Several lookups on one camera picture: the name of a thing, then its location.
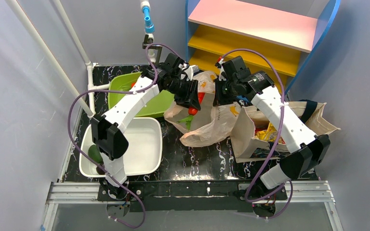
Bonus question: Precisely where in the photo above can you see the aluminium frame rail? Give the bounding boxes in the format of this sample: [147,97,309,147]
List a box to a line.
[40,182,100,231]

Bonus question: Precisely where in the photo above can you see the green toy avocado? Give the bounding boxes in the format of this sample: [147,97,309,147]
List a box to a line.
[88,144,103,164]

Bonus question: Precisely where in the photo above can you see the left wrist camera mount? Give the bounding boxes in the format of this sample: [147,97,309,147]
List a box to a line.
[180,64,199,81]

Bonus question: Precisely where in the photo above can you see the white plastic basin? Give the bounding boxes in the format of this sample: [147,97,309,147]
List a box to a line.
[79,117,162,178]

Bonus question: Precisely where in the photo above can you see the beige canvas tote bag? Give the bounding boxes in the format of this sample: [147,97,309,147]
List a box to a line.
[230,101,339,163]

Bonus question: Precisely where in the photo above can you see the banana print plastic bag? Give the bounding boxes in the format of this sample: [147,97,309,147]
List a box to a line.
[164,71,241,147]

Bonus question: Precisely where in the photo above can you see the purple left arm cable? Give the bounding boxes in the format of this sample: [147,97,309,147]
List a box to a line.
[67,43,185,230]

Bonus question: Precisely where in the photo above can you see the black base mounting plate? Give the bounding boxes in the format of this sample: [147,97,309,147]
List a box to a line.
[97,179,288,214]

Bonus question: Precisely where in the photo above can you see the green plastic basin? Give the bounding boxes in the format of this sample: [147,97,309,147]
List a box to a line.
[107,72,174,118]

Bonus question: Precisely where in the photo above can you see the white pipe faucet stand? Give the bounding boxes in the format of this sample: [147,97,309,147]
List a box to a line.
[140,0,162,63]

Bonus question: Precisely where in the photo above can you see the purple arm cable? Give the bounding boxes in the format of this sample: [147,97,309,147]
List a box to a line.
[217,48,294,220]
[67,43,185,230]

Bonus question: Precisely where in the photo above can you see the colourful wooden shelf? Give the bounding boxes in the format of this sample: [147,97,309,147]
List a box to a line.
[185,0,340,92]

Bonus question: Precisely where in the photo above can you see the yellow snack packet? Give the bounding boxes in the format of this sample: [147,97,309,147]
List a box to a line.
[254,123,278,142]

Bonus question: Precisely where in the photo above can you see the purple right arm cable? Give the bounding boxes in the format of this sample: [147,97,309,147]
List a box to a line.
[217,48,294,220]

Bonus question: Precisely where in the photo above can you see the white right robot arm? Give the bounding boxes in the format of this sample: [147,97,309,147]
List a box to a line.
[214,56,330,191]

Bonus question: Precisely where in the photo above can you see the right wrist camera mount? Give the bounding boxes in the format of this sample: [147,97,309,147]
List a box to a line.
[215,56,227,81]

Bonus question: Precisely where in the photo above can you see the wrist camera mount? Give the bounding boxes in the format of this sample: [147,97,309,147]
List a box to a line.
[180,64,199,81]
[215,56,227,81]

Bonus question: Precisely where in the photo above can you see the orange toy carrot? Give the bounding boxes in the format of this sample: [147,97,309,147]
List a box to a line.
[176,91,205,131]

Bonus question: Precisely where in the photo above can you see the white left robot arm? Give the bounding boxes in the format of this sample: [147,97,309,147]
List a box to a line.
[91,53,201,188]

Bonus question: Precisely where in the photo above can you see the white diagonal pole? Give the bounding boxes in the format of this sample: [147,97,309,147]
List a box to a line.
[6,0,94,118]

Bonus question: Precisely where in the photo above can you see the dark toy avocado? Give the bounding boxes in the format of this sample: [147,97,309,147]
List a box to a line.
[96,166,105,177]

